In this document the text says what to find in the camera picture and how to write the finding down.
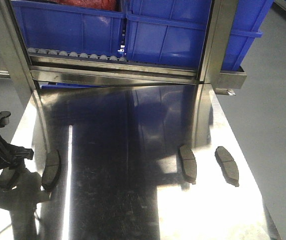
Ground grey brake pad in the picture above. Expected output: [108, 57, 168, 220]
[42, 150, 61, 192]
[179, 145, 197, 185]
[215, 146, 239, 187]
[0, 168, 20, 190]

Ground left blue plastic bin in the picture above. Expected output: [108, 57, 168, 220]
[11, 0, 125, 57]

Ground blue plastic bin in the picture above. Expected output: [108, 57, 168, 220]
[125, 0, 273, 71]
[11, 0, 125, 57]

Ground red contents in bin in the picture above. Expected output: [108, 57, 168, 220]
[54, 0, 118, 11]

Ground right blue plastic bin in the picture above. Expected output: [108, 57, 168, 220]
[125, 0, 273, 71]

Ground stainless steel rack frame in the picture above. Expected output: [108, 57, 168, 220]
[0, 0, 246, 104]

